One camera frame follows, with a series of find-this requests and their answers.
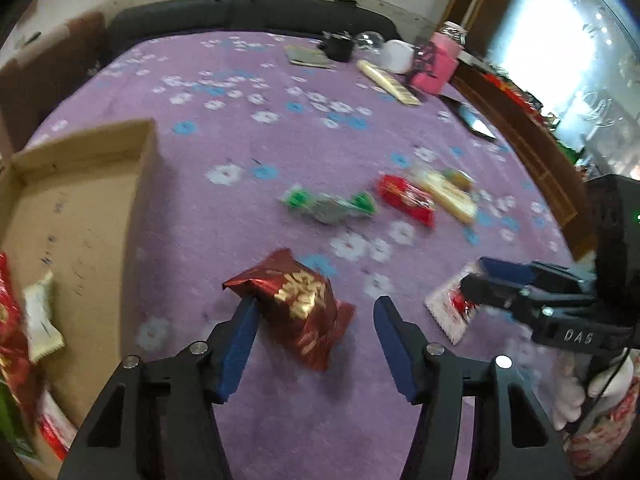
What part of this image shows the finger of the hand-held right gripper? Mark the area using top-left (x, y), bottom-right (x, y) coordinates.
top-left (459, 272), bottom-right (596, 329)
top-left (477, 256), bottom-right (596, 291)

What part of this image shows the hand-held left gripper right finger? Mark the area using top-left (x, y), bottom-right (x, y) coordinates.
top-left (373, 295), bottom-right (573, 480)

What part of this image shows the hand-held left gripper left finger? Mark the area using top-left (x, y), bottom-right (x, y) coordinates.
top-left (59, 296), bottom-right (261, 480)

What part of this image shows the white and red snack packet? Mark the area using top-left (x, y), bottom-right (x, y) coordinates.
top-left (425, 262), bottom-right (484, 346)
top-left (37, 390), bottom-right (79, 462)

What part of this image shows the dark red snack packet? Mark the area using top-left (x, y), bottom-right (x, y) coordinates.
top-left (222, 248), bottom-right (357, 372)

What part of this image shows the cardboard box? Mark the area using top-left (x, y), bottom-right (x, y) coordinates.
top-left (0, 119), bottom-right (159, 478)

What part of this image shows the large red printed packet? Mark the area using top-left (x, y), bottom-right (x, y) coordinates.
top-left (0, 252), bottom-right (47, 411)

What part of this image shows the green snack packet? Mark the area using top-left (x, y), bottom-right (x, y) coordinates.
top-left (280, 186), bottom-right (377, 226)
top-left (0, 385), bottom-right (37, 462)

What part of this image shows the person's right hand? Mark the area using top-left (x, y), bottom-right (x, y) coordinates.
top-left (552, 347), bottom-right (636, 431)

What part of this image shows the clear-wrapped biscuit packet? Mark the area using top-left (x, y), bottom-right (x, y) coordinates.
top-left (414, 167), bottom-right (479, 224)

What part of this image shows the wooden cabinet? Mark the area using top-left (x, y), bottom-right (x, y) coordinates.
top-left (450, 60), bottom-right (601, 261)

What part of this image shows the black smartphone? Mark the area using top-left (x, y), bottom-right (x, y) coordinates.
top-left (440, 96), bottom-right (499, 141)

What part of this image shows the pink knit-sleeved bottle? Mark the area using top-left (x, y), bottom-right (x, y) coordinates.
top-left (417, 21), bottom-right (469, 97)

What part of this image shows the glass display cabinet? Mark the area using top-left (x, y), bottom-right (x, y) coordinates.
top-left (487, 0), bottom-right (640, 181)

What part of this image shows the cream tube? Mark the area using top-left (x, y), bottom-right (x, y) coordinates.
top-left (356, 59), bottom-right (424, 107)

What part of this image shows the purple floral tablecloth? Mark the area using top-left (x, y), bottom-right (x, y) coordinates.
top-left (15, 30), bottom-right (591, 480)

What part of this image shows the black phone stand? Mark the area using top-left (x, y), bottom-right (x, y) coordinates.
top-left (407, 39), bottom-right (443, 86)

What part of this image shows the white round container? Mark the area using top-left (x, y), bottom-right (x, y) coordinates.
top-left (382, 39), bottom-right (416, 74)

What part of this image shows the clear plastic cup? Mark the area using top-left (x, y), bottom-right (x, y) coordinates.
top-left (354, 31), bottom-right (386, 56)

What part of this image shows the black cup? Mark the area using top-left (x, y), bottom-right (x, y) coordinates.
top-left (320, 31), bottom-right (357, 63)

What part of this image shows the olive flat pouch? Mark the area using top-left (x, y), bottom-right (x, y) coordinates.
top-left (285, 45), bottom-right (336, 70)

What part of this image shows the brown chair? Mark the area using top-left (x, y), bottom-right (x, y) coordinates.
top-left (0, 10), bottom-right (108, 156)

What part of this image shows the black sofa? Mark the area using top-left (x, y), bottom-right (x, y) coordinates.
top-left (105, 0), bottom-right (396, 56)

